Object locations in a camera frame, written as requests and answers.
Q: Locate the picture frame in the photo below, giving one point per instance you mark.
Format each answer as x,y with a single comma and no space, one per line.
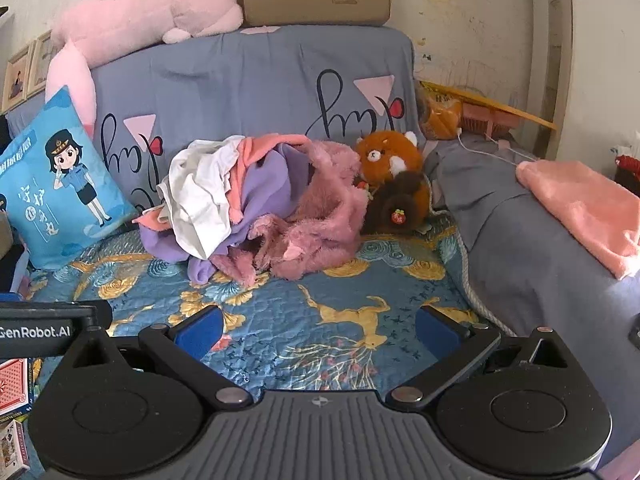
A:
17,80
45,57

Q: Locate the black cloth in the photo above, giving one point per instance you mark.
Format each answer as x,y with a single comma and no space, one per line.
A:
12,270

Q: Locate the salmon pink garment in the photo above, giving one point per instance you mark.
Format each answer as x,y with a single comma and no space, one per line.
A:
270,142

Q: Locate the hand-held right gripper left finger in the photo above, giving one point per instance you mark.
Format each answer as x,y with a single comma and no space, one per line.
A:
200,332

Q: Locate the salmon pink towel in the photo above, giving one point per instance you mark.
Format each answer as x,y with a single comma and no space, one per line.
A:
585,210

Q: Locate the blue cartoon pillow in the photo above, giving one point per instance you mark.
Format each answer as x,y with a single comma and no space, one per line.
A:
60,185

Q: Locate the orange bag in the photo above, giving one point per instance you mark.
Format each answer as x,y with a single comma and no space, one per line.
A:
440,117

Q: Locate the pink plastic basket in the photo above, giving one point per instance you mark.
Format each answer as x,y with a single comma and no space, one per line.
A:
485,120

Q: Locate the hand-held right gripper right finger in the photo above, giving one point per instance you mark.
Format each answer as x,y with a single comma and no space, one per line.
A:
437,332

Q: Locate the grey duvet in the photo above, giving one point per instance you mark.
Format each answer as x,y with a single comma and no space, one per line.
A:
525,270

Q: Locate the white t-shirt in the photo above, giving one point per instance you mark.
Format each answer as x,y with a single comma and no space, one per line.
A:
197,195

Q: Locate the red playing card box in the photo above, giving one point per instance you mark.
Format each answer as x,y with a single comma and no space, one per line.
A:
12,385

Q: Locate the red panda plush toy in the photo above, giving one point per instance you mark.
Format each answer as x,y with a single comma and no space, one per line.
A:
390,160

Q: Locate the pink plush toy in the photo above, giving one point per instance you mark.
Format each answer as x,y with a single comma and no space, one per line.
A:
150,5

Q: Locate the purple garment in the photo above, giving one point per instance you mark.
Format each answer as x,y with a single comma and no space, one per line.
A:
265,180

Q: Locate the blue quilted bedspread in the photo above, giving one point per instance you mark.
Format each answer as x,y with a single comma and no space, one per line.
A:
300,320

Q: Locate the yellow fly swatter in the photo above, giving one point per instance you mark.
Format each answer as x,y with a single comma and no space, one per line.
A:
500,105

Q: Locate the grey printed sofa cover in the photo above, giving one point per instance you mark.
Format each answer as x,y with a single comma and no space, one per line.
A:
240,80

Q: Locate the pink fuzzy garment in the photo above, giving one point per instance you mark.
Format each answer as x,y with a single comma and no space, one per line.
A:
325,210

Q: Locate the king playing card box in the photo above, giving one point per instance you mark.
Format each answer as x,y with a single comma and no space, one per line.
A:
10,450

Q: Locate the red yarn item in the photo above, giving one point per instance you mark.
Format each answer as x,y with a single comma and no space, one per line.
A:
627,172

